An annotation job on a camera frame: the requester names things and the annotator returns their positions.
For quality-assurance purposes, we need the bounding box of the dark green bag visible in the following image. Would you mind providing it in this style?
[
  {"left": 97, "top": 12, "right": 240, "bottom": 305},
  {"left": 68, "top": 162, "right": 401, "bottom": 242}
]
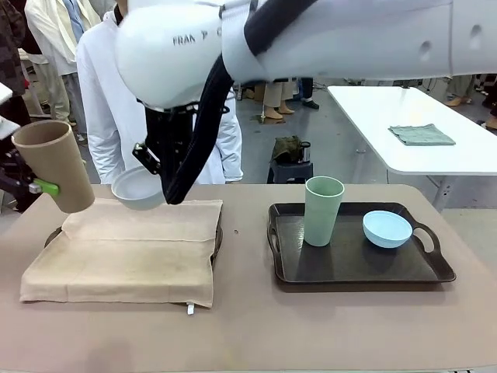
[{"left": 269, "top": 134, "right": 308, "bottom": 165}]

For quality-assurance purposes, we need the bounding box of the white bowl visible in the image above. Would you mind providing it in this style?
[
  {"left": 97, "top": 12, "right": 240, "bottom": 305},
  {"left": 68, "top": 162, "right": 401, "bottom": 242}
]
[{"left": 110, "top": 166, "right": 166, "bottom": 211}]

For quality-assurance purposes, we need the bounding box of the green cloth mat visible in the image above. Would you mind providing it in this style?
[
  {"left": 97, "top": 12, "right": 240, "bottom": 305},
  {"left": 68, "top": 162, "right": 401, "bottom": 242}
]
[{"left": 388, "top": 123, "right": 457, "bottom": 148}]

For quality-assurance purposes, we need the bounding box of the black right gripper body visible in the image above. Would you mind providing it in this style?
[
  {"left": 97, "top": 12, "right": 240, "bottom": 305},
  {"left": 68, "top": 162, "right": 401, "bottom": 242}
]
[{"left": 144, "top": 103, "right": 203, "bottom": 188}]

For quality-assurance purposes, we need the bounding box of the white shirt mannequin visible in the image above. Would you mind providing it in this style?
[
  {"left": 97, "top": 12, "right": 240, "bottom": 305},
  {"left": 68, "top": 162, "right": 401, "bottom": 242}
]
[{"left": 24, "top": 0, "right": 103, "bottom": 135}]

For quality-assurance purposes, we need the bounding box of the light blue bowl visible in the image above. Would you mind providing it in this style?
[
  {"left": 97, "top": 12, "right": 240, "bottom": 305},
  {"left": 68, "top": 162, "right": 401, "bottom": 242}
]
[{"left": 362, "top": 210, "right": 414, "bottom": 250}]

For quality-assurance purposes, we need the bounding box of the dark checkered garment mannequin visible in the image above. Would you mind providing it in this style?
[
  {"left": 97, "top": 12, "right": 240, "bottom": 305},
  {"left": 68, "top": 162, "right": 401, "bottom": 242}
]
[{"left": 0, "top": 0, "right": 33, "bottom": 126}]

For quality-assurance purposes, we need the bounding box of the dark plastic stool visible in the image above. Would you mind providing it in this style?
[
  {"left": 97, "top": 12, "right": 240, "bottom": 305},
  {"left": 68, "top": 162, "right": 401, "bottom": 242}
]
[{"left": 266, "top": 160, "right": 315, "bottom": 185}]

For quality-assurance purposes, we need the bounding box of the tall green cup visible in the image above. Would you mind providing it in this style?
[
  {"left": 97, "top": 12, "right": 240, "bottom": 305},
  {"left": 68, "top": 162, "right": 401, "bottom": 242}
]
[{"left": 303, "top": 175, "right": 346, "bottom": 248}]

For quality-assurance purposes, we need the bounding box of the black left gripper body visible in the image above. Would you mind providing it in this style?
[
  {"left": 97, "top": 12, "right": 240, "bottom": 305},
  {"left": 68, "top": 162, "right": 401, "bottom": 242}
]
[{"left": 0, "top": 148, "right": 33, "bottom": 213}]

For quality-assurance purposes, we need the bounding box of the tall beige cup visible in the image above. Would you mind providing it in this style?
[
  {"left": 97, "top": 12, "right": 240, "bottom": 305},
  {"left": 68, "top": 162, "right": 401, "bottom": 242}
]
[{"left": 11, "top": 120, "right": 96, "bottom": 214}]

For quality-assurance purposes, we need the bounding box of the person in white hooded coat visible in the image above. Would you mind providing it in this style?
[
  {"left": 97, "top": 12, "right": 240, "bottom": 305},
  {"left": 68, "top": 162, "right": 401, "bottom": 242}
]
[{"left": 75, "top": 0, "right": 244, "bottom": 186}]

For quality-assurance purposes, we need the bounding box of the beige cloth mat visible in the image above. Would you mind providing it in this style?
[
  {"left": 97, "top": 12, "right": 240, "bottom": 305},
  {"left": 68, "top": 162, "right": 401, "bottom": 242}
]
[{"left": 19, "top": 197, "right": 224, "bottom": 316}]

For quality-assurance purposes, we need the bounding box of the dark brown tray green set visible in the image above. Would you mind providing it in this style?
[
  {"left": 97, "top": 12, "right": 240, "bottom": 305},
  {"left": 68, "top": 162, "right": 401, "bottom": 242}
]
[{"left": 266, "top": 201, "right": 457, "bottom": 284}]

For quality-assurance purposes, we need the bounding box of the person in dark red top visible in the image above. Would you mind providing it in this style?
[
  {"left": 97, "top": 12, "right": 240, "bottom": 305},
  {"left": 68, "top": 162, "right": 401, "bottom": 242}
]
[{"left": 444, "top": 74, "right": 477, "bottom": 108}]

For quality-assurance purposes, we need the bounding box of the dark brown tray beige set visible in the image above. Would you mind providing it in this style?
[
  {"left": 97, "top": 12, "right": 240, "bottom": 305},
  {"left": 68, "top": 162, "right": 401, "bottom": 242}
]
[{"left": 43, "top": 204, "right": 226, "bottom": 274}]

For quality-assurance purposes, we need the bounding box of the white side table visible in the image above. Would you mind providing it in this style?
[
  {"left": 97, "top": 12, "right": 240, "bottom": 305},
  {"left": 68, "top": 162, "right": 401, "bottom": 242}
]
[{"left": 326, "top": 85, "right": 497, "bottom": 214}]

